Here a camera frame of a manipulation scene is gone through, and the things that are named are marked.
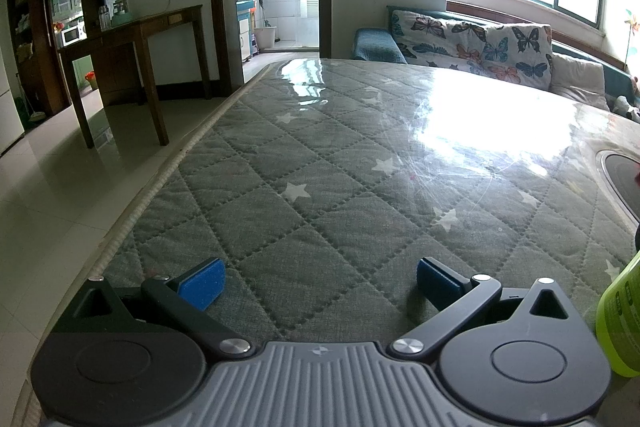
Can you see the black and white plush toy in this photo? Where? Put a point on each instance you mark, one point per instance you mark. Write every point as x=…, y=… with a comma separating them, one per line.
x=625, y=107

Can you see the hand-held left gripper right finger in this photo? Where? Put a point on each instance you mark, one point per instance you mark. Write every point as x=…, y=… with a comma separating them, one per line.
x=436, y=281

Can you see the white fridge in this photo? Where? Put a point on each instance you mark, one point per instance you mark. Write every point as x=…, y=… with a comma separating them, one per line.
x=9, y=107

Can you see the white pillow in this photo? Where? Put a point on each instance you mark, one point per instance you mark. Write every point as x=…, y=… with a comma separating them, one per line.
x=577, y=79

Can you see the pink plush toy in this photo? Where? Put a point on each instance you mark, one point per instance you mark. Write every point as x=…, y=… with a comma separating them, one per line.
x=636, y=86

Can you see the teal sofa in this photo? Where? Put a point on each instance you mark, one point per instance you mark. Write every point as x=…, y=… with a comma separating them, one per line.
x=614, y=82

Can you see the dark wooden bookshelf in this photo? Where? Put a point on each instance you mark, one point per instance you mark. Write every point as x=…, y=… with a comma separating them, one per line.
x=27, y=37

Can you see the white microwave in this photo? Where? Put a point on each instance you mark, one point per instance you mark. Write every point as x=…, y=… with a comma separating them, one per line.
x=71, y=35

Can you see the colourful pinwheel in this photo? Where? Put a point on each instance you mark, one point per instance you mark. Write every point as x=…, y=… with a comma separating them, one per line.
x=631, y=23

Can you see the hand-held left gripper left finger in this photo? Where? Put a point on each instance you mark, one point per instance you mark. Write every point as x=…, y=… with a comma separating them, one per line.
x=202, y=283

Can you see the long butterfly print cushion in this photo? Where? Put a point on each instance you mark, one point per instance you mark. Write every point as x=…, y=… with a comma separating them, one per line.
x=430, y=37

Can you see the square butterfly print pillow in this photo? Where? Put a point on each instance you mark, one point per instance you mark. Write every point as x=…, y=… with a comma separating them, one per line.
x=520, y=54

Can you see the green plastic bottle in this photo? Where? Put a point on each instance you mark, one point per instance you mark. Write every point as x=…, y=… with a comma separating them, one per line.
x=622, y=312

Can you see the glass jar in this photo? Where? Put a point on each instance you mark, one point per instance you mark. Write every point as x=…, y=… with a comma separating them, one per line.
x=120, y=8

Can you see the blue and white cart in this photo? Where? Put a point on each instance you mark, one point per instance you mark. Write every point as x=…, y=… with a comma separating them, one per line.
x=245, y=32

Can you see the broom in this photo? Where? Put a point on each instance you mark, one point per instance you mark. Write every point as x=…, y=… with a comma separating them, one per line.
x=32, y=112

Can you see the white bucket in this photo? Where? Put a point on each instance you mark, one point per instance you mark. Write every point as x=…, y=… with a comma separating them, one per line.
x=265, y=38

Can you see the dark wooden desk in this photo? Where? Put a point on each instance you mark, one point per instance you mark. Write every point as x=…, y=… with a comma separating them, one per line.
x=150, y=24

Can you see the teal container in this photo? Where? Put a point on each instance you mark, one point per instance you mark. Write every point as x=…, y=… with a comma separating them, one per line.
x=121, y=20

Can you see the dark wooden door frame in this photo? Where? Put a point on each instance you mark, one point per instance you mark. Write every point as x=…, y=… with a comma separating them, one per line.
x=220, y=7

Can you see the round black hotplate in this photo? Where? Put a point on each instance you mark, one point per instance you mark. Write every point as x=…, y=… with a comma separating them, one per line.
x=620, y=177

